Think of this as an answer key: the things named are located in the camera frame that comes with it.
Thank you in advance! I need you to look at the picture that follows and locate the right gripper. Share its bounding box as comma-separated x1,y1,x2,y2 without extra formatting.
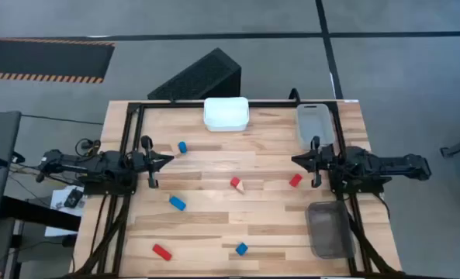
291,135,337,189

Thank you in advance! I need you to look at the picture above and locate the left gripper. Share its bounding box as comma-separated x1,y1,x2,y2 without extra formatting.
130,135,175,189

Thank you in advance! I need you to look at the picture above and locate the blue rectangular block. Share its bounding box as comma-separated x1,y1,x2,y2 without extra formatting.
168,195,187,212

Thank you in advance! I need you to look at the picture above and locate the long red block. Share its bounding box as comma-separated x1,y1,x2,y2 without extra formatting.
152,243,173,262

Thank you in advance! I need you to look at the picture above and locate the pale translucent plastic bin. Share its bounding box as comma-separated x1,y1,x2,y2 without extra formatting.
295,102,336,151

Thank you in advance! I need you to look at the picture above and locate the dark grey plastic bin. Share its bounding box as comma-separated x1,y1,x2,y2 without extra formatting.
305,200,355,260

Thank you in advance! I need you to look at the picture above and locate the white plastic bin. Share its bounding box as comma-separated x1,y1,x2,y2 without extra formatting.
202,96,251,133

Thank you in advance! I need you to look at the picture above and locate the black perforated box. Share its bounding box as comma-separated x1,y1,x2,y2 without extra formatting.
147,47,242,101

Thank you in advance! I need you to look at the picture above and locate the small black device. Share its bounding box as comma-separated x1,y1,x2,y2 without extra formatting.
64,188,84,208

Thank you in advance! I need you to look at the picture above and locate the white paper sheet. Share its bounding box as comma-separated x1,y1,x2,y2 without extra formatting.
45,184,85,237

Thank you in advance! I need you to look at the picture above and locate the black bench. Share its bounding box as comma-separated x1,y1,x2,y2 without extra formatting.
0,195,81,233

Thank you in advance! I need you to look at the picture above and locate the black hazard-striped floor mat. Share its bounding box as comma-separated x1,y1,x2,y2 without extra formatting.
0,37,116,84

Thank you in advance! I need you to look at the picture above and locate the grey panel with blue screen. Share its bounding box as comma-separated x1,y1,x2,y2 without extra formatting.
0,111,22,226

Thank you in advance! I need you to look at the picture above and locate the black aluminium table frame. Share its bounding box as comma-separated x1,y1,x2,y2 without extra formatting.
72,99,405,279

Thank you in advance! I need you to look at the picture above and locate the black coiled cable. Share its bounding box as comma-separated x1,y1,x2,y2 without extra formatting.
75,138,102,156

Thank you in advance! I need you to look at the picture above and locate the thin black floor cable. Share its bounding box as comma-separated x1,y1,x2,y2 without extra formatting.
19,114,105,126

